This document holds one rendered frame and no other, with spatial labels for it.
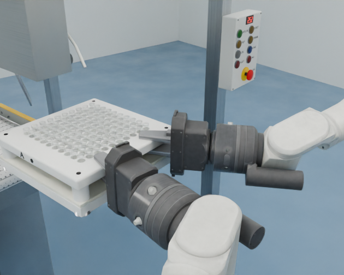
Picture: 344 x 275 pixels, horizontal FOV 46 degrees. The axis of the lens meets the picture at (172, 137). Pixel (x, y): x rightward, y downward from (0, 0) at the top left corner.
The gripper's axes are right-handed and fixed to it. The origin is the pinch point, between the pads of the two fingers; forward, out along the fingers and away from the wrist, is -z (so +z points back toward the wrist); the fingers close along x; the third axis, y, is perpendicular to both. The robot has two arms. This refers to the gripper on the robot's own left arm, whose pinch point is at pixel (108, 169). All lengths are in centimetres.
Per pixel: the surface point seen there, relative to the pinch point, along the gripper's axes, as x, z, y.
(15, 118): 18, -66, 10
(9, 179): 21.2, -40.2, -3.4
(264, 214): 107, -47, 130
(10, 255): 55, -52, -4
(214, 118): 31, -44, 77
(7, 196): 27, -42, -4
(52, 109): 60, -153, 62
